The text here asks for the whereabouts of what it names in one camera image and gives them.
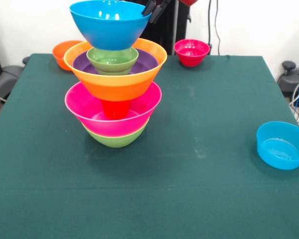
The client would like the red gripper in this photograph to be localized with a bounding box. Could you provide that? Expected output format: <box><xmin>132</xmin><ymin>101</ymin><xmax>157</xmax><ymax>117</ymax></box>
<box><xmin>141</xmin><ymin>0</ymin><xmax>199</xmax><ymax>25</ymax></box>

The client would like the medium blue bowl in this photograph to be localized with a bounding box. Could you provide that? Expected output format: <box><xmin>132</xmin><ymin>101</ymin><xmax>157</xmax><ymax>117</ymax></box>
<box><xmin>69</xmin><ymin>0</ymin><xmax>152</xmax><ymax>51</ymax></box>

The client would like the purple bowl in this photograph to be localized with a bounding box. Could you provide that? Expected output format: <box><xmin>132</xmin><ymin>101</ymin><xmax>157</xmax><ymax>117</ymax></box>
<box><xmin>72</xmin><ymin>48</ymin><xmax>159</xmax><ymax>75</ymax></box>

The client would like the small green bowl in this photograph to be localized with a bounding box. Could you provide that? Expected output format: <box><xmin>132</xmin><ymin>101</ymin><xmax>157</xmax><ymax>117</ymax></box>
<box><xmin>86</xmin><ymin>47</ymin><xmax>140</xmax><ymax>76</ymax></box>

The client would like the large orange bowl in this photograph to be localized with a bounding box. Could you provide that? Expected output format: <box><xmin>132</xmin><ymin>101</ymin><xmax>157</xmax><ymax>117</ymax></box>
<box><xmin>63</xmin><ymin>38</ymin><xmax>168</xmax><ymax>102</ymax></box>

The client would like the orange cup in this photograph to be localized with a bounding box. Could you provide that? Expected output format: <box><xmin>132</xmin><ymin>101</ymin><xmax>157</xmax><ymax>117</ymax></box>
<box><xmin>100</xmin><ymin>99</ymin><xmax>132</xmax><ymax>120</ymax></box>

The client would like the large pink bowl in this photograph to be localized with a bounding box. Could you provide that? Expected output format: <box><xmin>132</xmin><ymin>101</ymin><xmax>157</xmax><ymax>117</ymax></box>
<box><xmin>64</xmin><ymin>81</ymin><xmax>163</xmax><ymax>137</ymax></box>

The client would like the medium green bowl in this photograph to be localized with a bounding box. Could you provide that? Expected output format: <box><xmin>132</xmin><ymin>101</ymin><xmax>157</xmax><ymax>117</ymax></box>
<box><xmin>82</xmin><ymin>121</ymin><xmax>148</xmax><ymax>148</ymax></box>

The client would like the small pink-red bowl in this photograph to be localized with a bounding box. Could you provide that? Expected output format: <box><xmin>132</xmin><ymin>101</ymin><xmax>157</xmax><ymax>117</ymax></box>
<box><xmin>174</xmin><ymin>39</ymin><xmax>211</xmax><ymax>68</ymax></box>

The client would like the small orange bowl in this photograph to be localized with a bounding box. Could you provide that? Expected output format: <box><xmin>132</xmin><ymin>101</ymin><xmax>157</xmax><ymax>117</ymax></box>
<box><xmin>52</xmin><ymin>40</ymin><xmax>83</xmax><ymax>72</ymax></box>

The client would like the black chair base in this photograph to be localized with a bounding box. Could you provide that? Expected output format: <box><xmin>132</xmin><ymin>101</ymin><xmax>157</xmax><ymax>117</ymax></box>
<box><xmin>277</xmin><ymin>60</ymin><xmax>299</xmax><ymax>108</ymax></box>
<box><xmin>0</xmin><ymin>65</ymin><xmax>23</xmax><ymax>103</ymax></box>

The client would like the dark green tablecloth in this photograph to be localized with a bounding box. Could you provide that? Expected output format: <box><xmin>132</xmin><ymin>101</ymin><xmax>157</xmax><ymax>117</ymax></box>
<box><xmin>0</xmin><ymin>53</ymin><xmax>299</xmax><ymax>239</ymax></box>

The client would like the small blue bowl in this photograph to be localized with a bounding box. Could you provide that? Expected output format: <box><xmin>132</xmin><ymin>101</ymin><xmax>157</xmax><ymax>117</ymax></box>
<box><xmin>256</xmin><ymin>121</ymin><xmax>299</xmax><ymax>171</ymax></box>

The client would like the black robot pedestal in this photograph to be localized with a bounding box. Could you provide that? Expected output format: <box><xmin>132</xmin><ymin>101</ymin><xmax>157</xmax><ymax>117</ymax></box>
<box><xmin>124</xmin><ymin>0</ymin><xmax>191</xmax><ymax>56</ymax></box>

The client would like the thick black wall cable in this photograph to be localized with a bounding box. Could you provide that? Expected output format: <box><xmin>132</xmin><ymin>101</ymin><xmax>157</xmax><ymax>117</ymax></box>
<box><xmin>206</xmin><ymin>0</ymin><xmax>214</xmax><ymax>50</ymax></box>

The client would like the thin black wall cable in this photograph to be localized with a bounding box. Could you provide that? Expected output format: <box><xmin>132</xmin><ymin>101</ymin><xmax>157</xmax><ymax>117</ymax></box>
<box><xmin>214</xmin><ymin>0</ymin><xmax>222</xmax><ymax>55</ymax></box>

